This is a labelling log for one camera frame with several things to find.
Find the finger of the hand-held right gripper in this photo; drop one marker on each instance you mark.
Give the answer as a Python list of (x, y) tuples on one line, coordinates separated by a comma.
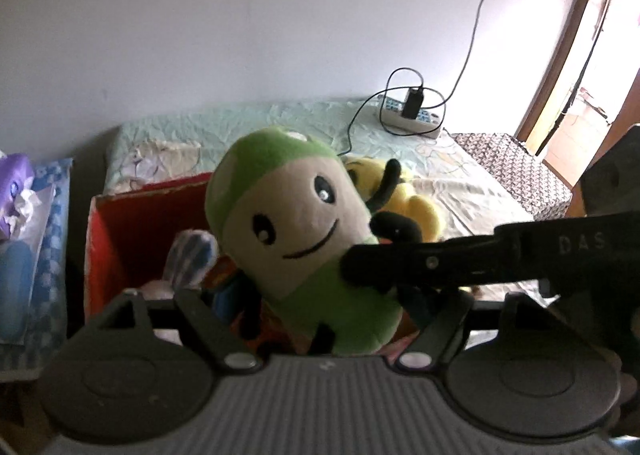
[(425, 262)]

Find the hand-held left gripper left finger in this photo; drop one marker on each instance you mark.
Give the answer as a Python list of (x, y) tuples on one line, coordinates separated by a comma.
[(200, 315)]

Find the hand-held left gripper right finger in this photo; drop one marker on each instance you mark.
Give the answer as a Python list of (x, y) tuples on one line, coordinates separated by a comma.
[(440, 330)]

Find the white plush with blue bow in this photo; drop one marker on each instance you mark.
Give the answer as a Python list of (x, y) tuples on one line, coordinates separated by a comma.
[(192, 255)]

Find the red cardboard box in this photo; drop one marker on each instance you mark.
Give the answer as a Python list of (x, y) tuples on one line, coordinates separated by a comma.
[(135, 220)]

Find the green plush toy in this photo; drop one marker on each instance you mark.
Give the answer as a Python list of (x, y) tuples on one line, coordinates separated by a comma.
[(290, 215)]

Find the orange and blue toy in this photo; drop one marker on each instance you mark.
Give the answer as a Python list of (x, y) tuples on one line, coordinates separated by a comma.
[(227, 290)]

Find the yellow plush toy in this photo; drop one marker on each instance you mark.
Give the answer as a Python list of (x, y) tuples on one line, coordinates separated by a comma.
[(415, 210)]

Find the brown patterned blanket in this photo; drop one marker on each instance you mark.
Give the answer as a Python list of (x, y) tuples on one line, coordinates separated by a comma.
[(515, 170)]

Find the white power strip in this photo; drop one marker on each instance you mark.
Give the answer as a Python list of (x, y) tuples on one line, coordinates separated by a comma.
[(425, 122)]

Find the blue checkered cushion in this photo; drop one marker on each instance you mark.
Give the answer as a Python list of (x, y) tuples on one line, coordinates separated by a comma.
[(52, 265)]

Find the black charger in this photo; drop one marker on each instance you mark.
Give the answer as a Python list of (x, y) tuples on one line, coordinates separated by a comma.
[(413, 102)]

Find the white tissue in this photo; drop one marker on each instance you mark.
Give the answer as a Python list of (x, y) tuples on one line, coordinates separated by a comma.
[(32, 207)]

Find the purple plush toy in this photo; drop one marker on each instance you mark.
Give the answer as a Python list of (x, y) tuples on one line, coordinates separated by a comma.
[(15, 185)]

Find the wooden door frame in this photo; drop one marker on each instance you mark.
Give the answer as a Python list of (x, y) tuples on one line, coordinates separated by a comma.
[(565, 60)]

